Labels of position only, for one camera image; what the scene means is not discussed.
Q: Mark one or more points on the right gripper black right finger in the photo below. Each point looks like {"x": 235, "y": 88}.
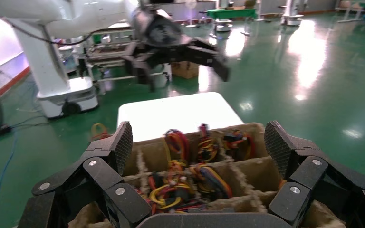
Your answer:
{"x": 311, "y": 176}

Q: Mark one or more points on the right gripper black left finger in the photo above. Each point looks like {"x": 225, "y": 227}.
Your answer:
{"x": 107, "y": 176}

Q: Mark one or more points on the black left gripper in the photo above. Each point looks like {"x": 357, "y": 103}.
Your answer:
{"x": 165, "y": 34}

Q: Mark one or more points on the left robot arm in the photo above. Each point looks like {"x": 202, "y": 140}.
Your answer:
{"x": 75, "y": 12}

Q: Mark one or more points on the small brown cardboard carton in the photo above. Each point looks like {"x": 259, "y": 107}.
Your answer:
{"x": 185, "y": 69}

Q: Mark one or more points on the white bucket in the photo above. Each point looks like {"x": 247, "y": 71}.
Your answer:
{"x": 163, "y": 77}

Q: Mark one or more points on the brown cardboard divider box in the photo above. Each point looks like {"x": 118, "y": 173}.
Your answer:
{"x": 255, "y": 176}

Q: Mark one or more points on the white low wheeled cart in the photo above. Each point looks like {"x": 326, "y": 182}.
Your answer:
{"x": 224, "y": 25}

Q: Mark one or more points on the metal pipe rack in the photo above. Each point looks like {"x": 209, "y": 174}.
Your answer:
{"x": 107, "y": 58}

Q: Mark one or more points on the green covered table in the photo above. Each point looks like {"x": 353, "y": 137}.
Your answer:
{"x": 231, "y": 13}

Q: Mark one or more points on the white wheeled robot body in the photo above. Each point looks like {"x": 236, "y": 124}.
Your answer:
{"x": 48, "y": 72}

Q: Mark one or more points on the white mobile robot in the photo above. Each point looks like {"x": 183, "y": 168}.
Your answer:
{"x": 292, "y": 17}

